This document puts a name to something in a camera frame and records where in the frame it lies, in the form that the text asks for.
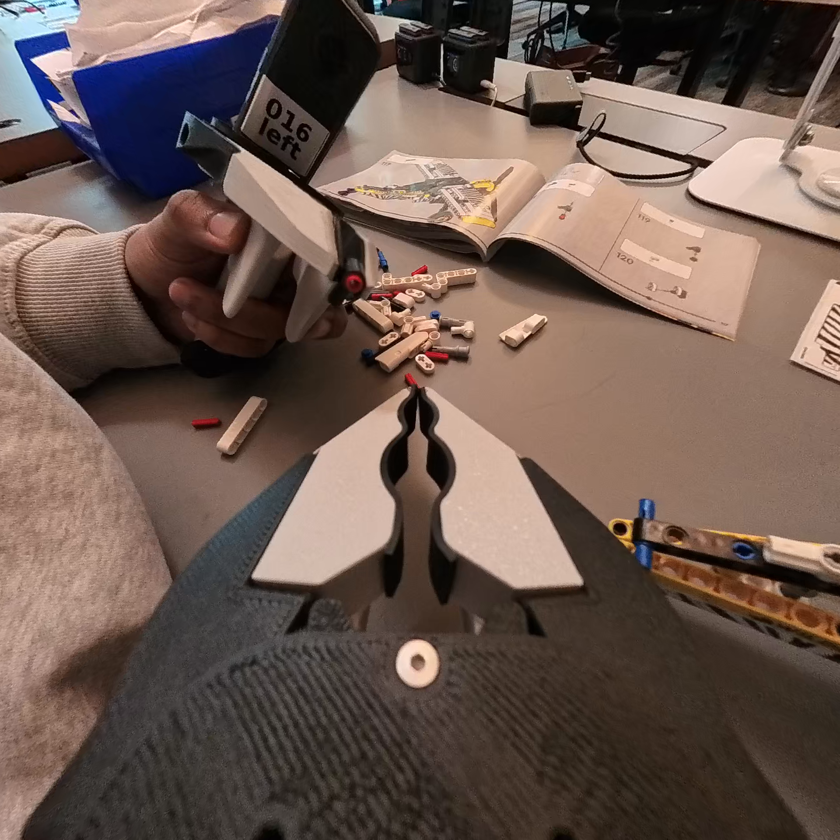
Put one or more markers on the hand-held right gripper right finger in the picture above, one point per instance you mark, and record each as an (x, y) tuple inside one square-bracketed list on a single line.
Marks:
[(512, 525)]

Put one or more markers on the grey closed laptop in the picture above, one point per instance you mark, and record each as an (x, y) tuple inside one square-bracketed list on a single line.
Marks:
[(656, 128)]

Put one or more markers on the blue lego pin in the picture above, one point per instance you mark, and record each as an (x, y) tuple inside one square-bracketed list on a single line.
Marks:
[(646, 510)]

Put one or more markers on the white lego panel piece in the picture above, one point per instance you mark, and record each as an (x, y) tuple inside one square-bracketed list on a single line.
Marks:
[(523, 330)]

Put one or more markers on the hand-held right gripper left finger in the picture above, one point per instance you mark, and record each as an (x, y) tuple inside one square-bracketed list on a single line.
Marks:
[(328, 518)]

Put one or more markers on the pile of loose lego pieces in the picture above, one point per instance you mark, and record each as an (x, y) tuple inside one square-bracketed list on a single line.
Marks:
[(413, 315)]

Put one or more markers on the white crumpled paper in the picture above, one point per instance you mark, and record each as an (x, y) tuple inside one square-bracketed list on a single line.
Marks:
[(151, 26)]

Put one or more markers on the blue plastic bin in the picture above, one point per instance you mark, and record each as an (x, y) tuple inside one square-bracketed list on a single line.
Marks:
[(164, 111)]

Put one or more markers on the white yellow lego plane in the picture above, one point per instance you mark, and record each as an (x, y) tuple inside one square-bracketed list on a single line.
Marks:
[(754, 590)]

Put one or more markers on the person's grey hoodie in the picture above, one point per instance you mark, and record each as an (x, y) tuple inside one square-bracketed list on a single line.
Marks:
[(65, 558)]

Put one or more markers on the zebra striped sticker sheet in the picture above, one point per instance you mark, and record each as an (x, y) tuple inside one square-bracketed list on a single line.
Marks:
[(820, 334)]

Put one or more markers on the person's left forearm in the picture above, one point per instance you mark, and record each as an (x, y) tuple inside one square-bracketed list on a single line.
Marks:
[(72, 295)]

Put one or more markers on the black power adapter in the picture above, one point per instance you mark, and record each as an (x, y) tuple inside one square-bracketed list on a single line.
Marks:
[(552, 95)]

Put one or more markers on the white flat lego beam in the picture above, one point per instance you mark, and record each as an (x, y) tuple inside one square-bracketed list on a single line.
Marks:
[(241, 426)]

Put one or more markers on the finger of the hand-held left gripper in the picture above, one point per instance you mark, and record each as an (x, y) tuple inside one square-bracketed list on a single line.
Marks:
[(282, 203), (358, 253)]

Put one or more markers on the open instruction booklet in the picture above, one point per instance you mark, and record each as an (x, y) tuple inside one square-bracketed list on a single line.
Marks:
[(590, 223)]

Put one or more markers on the person's left hand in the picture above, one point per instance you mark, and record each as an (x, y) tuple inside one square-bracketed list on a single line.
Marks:
[(177, 243)]

